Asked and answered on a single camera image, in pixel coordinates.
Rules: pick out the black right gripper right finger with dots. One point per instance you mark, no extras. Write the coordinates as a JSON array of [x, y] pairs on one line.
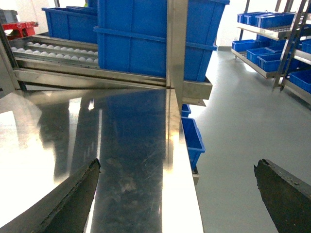
[[286, 197]]

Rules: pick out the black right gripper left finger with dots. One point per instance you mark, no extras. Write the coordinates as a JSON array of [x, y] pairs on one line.
[[65, 209]]

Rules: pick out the blue bin under table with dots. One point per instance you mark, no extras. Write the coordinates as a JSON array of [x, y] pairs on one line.
[[194, 141]]

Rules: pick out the steel roller conveyor rack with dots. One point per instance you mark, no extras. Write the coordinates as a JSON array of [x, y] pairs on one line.
[[63, 63]]

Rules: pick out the steel shelving rack with bins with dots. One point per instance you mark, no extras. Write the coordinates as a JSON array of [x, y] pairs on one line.
[[281, 50]]

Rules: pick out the red metal cart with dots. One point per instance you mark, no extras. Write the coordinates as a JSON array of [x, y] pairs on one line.
[[18, 30]]

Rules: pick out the blue crate behind left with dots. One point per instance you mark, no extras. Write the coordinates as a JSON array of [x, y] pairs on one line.
[[72, 23]]

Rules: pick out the large blue plastic crate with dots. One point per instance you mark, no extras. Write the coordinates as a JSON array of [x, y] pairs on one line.
[[132, 36]]

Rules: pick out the steel vertical post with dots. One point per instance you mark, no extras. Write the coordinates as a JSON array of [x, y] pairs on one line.
[[177, 13]]

